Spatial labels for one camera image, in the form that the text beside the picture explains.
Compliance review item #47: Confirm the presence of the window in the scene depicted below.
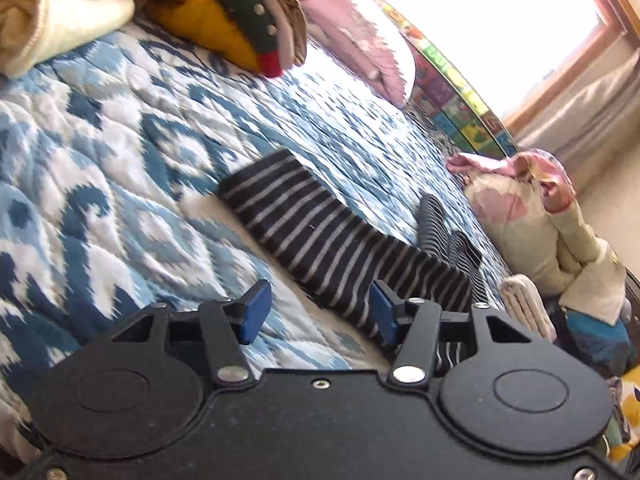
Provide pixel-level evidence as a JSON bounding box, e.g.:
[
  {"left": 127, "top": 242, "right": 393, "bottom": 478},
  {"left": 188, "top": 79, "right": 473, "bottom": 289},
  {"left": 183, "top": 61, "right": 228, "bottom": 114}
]
[{"left": 340, "top": 0, "right": 633, "bottom": 128}]

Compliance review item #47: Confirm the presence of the colourful alphabet play mat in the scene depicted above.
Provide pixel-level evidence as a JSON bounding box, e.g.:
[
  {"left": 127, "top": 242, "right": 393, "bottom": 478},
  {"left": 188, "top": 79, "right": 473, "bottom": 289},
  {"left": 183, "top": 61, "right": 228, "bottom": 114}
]
[{"left": 365, "top": 0, "right": 521, "bottom": 158}]

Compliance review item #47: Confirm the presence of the pink pillow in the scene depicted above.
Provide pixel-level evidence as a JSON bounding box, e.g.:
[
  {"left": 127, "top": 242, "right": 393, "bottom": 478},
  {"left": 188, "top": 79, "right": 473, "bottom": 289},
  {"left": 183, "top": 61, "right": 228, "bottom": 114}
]
[{"left": 292, "top": 0, "right": 417, "bottom": 108}]

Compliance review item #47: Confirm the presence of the rolled cream towel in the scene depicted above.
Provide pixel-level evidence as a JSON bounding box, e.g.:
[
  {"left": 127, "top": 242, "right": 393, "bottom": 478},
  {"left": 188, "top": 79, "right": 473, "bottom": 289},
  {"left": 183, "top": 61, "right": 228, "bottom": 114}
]
[{"left": 0, "top": 0, "right": 136, "bottom": 80}]

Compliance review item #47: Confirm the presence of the blue patterned bed quilt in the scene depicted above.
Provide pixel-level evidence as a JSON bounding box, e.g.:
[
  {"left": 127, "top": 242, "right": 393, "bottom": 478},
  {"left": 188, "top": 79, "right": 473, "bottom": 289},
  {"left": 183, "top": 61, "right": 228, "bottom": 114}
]
[{"left": 0, "top": 10, "right": 506, "bottom": 411}]

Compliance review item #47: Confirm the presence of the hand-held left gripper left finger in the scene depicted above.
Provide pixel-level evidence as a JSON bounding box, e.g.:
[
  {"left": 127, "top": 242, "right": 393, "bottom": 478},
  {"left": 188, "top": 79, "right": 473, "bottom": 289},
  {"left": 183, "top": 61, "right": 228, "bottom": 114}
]
[{"left": 110, "top": 280, "right": 273, "bottom": 386}]

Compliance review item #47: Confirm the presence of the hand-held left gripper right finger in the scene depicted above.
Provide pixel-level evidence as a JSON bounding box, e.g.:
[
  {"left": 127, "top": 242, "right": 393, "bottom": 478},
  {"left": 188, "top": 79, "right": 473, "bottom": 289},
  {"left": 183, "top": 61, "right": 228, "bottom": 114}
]
[{"left": 370, "top": 281, "right": 533, "bottom": 388}]

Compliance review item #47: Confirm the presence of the folded lilac floral sheet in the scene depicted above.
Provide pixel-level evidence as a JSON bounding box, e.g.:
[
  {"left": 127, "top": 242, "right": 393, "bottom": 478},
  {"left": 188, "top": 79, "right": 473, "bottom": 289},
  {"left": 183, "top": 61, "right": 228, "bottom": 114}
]
[{"left": 500, "top": 274, "right": 558, "bottom": 343}]

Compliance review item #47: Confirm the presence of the tan ruffled garment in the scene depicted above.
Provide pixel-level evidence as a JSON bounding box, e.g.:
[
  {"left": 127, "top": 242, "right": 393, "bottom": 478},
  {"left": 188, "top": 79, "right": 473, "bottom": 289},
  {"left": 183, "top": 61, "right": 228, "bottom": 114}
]
[{"left": 250, "top": 0, "right": 308, "bottom": 68}]

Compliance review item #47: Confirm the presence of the wide-striped black garment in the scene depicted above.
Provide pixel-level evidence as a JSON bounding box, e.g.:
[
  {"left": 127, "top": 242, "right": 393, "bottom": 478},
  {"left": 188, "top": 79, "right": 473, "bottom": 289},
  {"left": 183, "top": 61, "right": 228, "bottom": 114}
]
[{"left": 217, "top": 149, "right": 476, "bottom": 376}]

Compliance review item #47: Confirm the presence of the pale curtain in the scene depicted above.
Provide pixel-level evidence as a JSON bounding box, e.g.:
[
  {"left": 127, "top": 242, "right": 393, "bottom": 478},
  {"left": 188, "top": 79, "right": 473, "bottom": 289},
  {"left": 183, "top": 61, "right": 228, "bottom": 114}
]
[{"left": 515, "top": 50, "right": 640, "bottom": 166}]

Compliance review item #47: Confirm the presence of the teal cloth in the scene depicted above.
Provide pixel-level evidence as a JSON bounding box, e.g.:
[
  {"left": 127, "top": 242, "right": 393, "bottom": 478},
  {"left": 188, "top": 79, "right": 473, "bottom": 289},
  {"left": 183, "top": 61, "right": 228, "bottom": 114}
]
[{"left": 565, "top": 310, "right": 633, "bottom": 376}]

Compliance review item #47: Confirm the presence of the cream pink floral duvet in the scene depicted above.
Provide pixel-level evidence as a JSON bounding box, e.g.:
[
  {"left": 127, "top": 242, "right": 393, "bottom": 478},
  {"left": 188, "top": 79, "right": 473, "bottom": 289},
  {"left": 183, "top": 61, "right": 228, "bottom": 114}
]
[{"left": 445, "top": 149, "right": 616, "bottom": 297}]

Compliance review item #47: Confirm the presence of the white quilted blanket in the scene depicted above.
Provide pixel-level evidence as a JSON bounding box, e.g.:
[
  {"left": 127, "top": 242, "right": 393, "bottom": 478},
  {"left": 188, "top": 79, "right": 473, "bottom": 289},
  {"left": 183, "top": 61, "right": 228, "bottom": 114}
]
[{"left": 557, "top": 240, "right": 632, "bottom": 326}]

